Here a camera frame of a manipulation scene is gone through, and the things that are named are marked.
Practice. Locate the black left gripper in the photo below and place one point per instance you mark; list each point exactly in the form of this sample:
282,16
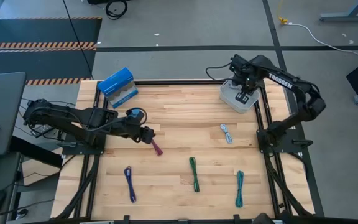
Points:
148,134

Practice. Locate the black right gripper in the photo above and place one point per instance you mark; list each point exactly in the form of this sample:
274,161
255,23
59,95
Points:
246,79

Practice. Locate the white plastic bin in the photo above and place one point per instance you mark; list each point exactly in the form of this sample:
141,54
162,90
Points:
239,104

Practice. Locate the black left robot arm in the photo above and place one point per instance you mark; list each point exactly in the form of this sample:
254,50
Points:
73,121

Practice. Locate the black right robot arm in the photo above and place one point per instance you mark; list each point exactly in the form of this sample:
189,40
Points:
303,93

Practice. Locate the blue DualShock controller box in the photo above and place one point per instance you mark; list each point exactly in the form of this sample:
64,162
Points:
118,87

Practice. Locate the grey desk leg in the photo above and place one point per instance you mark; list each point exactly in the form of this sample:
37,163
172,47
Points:
350,16

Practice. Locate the dark grey desk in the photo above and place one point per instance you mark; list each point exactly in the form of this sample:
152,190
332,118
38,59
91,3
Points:
2,105

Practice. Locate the black hazard-striped floor mat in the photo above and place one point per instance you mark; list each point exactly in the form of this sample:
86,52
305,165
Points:
36,31

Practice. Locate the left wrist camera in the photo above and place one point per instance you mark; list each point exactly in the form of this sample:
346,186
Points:
135,114

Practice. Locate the black aluminium table frame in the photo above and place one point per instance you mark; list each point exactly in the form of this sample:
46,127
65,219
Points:
182,82

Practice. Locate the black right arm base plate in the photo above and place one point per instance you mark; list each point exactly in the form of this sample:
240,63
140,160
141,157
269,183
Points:
286,143

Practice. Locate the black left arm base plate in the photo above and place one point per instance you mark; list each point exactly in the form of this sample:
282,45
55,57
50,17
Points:
82,150

